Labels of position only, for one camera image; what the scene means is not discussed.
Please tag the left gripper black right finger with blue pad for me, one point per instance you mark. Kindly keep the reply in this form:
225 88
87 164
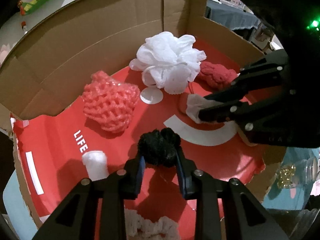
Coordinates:
224 208

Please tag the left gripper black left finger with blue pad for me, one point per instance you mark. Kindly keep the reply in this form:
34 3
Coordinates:
95 209

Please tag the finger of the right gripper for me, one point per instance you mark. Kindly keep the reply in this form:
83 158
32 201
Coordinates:
265 73
236 111

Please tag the red yarn ball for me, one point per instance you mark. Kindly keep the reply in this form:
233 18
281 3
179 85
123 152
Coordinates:
216 77

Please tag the white cloth piece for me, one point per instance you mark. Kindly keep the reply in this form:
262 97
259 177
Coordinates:
195 103

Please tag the small white foam piece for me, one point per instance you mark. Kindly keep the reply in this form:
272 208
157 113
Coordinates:
96 165

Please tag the white mesh bath pouf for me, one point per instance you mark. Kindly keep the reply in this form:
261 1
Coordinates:
168 62

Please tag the black pom pom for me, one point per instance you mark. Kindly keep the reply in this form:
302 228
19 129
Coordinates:
159 147

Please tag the red foam net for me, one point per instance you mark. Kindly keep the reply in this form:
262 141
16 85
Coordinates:
109 102

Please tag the light blue table cloth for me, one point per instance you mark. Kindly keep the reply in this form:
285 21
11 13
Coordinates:
43 178

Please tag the glass jar gold lid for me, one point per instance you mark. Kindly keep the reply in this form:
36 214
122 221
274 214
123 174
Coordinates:
297 174

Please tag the dark grey covered table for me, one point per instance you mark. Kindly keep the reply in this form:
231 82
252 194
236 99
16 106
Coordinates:
230 17

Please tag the cardboard box red inside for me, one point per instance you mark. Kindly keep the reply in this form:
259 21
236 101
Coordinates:
49 66

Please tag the pale pink plush toy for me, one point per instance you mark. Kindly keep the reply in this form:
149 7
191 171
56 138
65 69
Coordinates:
4 51

